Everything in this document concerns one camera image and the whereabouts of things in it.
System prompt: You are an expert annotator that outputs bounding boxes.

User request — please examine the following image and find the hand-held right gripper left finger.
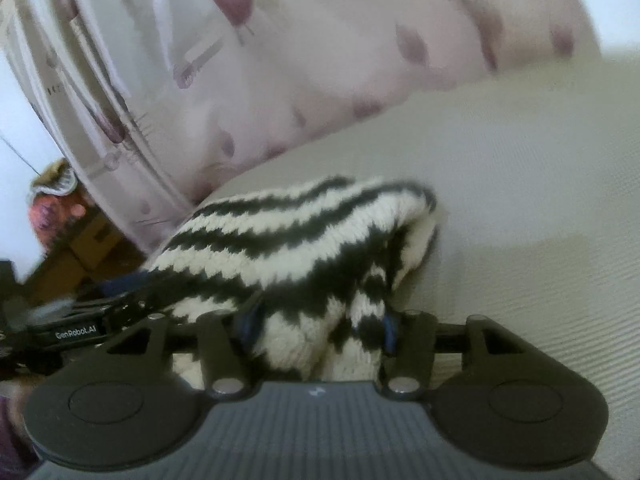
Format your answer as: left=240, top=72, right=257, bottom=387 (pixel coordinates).
left=100, top=304, right=263, bottom=401

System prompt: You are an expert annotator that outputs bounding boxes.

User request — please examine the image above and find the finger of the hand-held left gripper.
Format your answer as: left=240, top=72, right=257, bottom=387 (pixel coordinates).
left=75, top=272, right=153, bottom=311

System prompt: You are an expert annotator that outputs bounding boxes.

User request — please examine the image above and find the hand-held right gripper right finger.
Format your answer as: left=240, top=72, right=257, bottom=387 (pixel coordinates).
left=380, top=309, right=538, bottom=402

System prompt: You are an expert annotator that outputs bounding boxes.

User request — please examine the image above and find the black white striped knit sweater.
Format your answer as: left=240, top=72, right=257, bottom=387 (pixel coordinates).
left=145, top=176, right=442, bottom=391

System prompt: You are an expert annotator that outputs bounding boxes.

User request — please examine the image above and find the brown cardboard box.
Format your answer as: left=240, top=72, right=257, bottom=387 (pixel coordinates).
left=25, top=210, right=151, bottom=301

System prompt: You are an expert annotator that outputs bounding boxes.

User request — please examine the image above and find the tan furry item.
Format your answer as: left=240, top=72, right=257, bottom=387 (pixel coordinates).
left=31, top=157, right=80, bottom=197

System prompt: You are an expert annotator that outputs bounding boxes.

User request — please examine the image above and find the grey woven table mat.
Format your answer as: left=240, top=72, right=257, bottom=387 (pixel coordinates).
left=190, top=55, right=640, bottom=480

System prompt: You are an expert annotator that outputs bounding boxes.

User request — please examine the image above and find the pink leaf print curtain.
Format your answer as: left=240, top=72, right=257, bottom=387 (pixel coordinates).
left=0, top=0, right=603, bottom=257

